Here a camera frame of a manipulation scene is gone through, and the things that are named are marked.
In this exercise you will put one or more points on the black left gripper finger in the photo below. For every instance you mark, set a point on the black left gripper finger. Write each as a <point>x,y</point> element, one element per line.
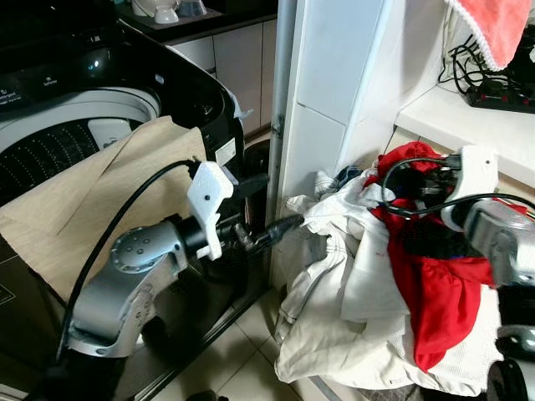
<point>280,229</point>
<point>249,185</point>

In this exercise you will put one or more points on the red garment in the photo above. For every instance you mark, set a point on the red garment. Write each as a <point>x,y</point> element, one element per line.
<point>439,309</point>

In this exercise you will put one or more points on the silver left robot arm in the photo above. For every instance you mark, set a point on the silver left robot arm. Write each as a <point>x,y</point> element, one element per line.
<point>125,284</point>

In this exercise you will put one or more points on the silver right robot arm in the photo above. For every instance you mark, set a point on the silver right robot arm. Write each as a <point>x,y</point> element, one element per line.
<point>501,242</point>

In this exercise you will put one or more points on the black top-load washing machine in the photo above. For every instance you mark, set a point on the black top-load washing machine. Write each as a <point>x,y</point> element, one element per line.
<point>100,63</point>

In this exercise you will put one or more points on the white washer label sticker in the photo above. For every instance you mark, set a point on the white washer label sticker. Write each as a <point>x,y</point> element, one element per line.
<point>226,151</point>

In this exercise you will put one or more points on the white shelf board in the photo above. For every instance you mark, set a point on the white shelf board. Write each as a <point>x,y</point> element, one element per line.
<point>468,125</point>

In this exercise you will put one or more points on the small grey blue garment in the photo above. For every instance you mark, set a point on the small grey blue garment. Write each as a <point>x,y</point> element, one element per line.
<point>338,178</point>

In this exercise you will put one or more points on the white garment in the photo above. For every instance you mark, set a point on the white garment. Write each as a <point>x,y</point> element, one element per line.
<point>334,326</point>

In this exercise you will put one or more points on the black power strip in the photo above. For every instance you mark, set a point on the black power strip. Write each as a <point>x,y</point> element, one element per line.
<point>501,96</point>

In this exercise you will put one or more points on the white kitchen cabinet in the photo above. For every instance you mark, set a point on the white kitchen cabinet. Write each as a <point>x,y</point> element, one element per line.
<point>238,67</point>

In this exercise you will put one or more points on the beige cloth garment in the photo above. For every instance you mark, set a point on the beige cloth garment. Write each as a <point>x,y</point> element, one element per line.
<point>92,192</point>

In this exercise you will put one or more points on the black charger block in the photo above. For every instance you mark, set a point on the black charger block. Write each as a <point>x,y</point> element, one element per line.
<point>525,58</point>

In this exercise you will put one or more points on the pink towel with white trim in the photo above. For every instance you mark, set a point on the pink towel with white trim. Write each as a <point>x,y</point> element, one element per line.
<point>497,25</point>

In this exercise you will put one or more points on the white ceramic pot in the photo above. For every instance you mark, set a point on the white ceramic pot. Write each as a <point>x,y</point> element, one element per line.
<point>163,10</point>

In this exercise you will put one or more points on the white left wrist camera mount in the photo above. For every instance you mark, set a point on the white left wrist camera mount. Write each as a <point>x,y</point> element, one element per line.
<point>209,196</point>

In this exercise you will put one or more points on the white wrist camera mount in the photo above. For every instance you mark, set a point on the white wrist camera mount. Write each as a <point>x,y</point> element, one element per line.
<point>478,171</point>
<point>209,196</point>

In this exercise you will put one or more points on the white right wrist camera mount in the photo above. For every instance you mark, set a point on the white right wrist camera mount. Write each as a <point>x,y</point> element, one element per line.
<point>478,171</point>

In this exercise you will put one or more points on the grey metal door rail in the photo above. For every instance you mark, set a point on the grey metal door rail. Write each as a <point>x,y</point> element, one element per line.
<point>282,100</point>

